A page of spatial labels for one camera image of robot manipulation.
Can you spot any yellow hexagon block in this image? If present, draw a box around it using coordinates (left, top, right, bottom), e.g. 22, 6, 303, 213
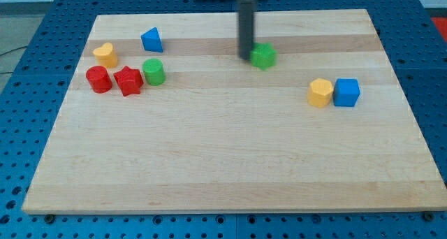
307, 78, 334, 108

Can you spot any black cable on floor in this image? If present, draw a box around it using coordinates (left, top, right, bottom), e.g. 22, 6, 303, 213
0, 45, 28, 75

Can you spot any green cylinder block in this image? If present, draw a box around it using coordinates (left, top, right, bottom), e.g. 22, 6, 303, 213
142, 58, 166, 86

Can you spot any wooden board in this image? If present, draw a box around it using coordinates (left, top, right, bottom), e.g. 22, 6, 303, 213
22, 9, 446, 215

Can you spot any blue triangle block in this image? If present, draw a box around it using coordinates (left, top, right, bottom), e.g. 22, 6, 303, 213
140, 27, 163, 53

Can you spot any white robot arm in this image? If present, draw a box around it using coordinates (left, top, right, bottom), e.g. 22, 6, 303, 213
236, 0, 258, 61

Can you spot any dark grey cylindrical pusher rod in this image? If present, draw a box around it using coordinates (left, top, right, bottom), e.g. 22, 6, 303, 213
237, 0, 257, 60

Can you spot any yellow heart block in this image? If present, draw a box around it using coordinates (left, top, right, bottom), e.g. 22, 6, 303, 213
93, 43, 118, 68

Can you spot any green star block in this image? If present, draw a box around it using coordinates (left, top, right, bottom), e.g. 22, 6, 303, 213
250, 43, 277, 70

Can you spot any blue cube block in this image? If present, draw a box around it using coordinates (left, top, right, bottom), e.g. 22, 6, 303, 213
333, 78, 360, 107

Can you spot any red star block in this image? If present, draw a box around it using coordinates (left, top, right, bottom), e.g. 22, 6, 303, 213
113, 66, 144, 96

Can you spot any red cylinder block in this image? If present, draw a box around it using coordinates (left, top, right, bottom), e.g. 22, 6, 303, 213
86, 66, 112, 94

